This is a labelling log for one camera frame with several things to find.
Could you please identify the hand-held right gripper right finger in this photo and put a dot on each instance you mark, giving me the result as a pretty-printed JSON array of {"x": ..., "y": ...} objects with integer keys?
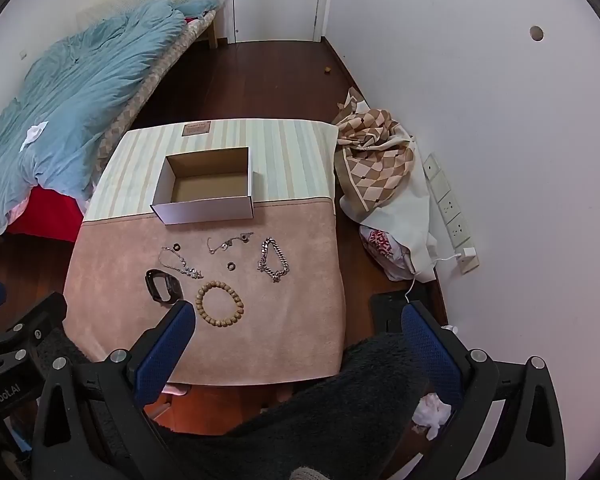
[{"x": 430, "y": 352}]

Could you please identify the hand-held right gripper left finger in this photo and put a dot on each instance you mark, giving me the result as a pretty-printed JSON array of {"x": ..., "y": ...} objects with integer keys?
[{"x": 164, "y": 355}]

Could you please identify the black wrist band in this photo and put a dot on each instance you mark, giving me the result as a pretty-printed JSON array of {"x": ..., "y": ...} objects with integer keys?
[{"x": 172, "y": 287}]

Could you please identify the cardboard box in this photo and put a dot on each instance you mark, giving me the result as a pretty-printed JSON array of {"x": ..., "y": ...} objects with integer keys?
[{"x": 205, "y": 187}]

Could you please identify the pink object under table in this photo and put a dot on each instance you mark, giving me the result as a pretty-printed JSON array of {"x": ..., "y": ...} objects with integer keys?
[{"x": 177, "y": 389}]

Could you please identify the crumpled white tissue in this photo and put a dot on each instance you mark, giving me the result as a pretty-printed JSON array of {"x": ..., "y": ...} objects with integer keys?
[{"x": 432, "y": 410}]

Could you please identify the black flat floor object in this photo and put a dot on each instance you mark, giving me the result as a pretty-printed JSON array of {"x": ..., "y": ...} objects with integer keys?
[{"x": 385, "y": 310}]

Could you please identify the red bed sheet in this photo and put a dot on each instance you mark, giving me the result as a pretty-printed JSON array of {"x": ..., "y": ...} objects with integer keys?
[{"x": 47, "y": 215}]

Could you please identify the white charger plug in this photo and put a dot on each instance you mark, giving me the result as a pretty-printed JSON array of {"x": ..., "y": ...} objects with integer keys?
[{"x": 468, "y": 253}]

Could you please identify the red and white plastic bag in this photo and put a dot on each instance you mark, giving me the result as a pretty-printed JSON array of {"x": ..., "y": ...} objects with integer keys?
[{"x": 382, "y": 247}]

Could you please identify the striped and pink table cloth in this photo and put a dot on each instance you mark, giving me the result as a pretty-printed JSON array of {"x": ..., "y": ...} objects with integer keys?
[{"x": 280, "y": 320}]

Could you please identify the checkered brown cloth pile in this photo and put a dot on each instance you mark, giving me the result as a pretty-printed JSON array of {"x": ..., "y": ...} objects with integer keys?
[{"x": 405, "y": 220}]

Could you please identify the white paper sheet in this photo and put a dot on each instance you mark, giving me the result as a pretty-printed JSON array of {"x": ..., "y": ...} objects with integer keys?
[{"x": 34, "y": 134}]

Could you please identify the grey knit cloth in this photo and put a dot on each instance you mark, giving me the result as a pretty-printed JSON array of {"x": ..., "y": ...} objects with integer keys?
[{"x": 307, "y": 473}]

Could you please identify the brown checked cloth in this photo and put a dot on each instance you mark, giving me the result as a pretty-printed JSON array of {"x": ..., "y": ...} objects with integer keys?
[{"x": 375, "y": 150}]

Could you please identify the blue duvet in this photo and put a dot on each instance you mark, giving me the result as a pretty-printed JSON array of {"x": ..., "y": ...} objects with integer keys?
[{"x": 80, "y": 90}]

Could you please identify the brown cloth label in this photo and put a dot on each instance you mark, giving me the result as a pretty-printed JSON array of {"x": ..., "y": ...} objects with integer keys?
[{"x": 196, "y": 128}]

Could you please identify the checked beige mattress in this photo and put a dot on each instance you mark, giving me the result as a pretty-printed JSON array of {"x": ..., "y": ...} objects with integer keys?
[{"x": 150, "y": 85}]

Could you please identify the wooden bed leg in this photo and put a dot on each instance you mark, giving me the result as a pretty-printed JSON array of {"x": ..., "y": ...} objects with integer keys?
[{"x": 214, "y": 32}]

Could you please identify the white door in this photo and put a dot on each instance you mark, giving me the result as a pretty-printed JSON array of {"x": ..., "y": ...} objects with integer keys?
[{"x": 275, "y": 0}]

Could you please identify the white wall socket row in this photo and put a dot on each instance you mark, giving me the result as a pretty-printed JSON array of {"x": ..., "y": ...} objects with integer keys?
[{"x": 450, "y": 207}]

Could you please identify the round wall hole cover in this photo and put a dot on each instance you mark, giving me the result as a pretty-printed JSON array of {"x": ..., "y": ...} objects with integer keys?
[{"x": 536, "y": 33}]

